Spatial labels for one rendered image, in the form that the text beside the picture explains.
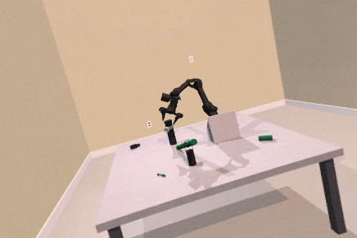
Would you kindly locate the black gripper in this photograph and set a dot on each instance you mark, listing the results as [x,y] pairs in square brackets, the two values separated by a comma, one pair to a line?
[163,111]

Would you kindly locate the grey metal cup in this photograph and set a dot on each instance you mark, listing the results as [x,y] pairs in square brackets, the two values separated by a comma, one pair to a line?
[168,128]

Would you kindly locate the green cylinder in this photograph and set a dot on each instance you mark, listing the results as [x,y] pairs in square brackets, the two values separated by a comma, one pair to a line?
[265,137]
[187,144]

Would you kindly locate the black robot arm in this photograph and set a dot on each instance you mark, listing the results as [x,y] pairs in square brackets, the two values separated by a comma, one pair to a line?
[173,97]

